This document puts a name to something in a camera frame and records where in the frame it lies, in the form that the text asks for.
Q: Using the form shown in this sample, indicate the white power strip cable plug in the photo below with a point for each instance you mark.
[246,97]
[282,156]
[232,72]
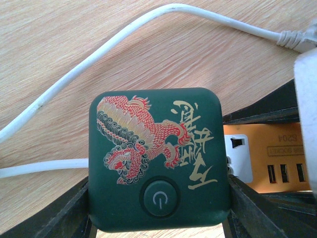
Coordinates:
[303,42]

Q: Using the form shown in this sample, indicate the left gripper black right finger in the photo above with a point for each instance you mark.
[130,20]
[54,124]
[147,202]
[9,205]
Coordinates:
[276,214]

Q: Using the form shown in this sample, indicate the green dragon cube socket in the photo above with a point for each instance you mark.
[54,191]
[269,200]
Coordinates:
[157,160]

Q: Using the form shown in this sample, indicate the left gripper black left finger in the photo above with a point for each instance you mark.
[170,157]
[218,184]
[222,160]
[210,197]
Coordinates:
[66,217]

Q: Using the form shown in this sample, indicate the orange power strip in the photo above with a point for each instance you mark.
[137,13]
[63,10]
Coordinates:
[267,157]

